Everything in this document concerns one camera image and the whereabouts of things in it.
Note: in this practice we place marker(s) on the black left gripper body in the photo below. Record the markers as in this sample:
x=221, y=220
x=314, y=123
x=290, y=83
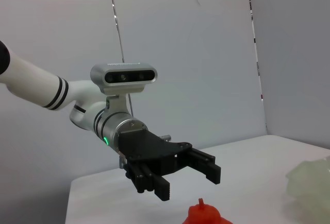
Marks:
x=149, y=146

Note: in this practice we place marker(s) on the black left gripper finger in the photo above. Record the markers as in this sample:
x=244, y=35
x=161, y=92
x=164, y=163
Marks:
x=203, y=166
x=149, y=182

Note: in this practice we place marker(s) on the red-orange fruit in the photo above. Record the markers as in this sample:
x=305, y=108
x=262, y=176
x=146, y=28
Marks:
x=203, y=212

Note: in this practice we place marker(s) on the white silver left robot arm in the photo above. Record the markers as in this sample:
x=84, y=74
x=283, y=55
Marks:
x=31, y=79

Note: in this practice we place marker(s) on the clear glass fruit plate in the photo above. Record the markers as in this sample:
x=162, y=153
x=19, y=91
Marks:
x=309, y=177

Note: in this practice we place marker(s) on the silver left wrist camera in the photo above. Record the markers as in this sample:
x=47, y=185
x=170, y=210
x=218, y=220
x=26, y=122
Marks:
x=123, y=77

